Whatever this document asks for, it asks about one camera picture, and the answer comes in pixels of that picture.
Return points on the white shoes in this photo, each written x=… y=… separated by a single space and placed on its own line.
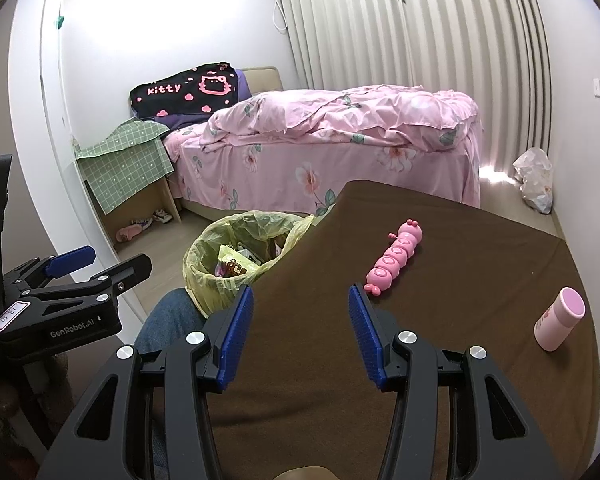
x=160 y=217

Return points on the brown tablecloth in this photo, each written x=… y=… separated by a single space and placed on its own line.
x=330 y=410

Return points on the yellow bag trash bin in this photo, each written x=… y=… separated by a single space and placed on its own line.
x=205 y=285

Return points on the beige headboard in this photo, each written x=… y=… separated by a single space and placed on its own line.
x=262 y=80

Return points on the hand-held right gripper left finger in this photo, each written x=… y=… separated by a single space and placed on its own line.
x=235 y=340

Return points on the white wall switch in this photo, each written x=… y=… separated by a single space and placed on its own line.
x=597 y=88

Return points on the bed with pink sheet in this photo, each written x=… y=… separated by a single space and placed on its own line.
x=280 y=175

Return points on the pink floral duvet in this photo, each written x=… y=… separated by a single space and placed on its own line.
x=355 y=115

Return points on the pink bottle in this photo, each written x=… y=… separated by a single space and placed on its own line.
x=557 y=320

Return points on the pink caterpillar toy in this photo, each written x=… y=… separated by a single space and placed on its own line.
x=392 y=260

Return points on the white pleated curtain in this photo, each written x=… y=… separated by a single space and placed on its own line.
x=420 y=50

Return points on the wooden nightstand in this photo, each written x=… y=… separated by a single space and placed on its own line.
x=167 y=200

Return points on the pink slippers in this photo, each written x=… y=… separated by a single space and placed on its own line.
x=128 y=233

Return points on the pale green packet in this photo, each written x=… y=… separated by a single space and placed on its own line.
x=228 y=251

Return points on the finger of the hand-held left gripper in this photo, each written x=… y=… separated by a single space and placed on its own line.
x=130 y=267
x=72 y=256

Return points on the green checked cloth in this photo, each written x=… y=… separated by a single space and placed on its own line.
x=125 y=165

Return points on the white plastic bag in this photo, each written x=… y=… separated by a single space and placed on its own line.
x=534 y=180

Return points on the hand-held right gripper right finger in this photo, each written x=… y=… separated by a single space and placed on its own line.
x=367 y=340

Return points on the black Hello Kitty pillow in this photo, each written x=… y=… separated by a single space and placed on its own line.
x=180 y=92

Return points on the teal wall hook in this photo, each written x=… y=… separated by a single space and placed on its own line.
x=59 y=20

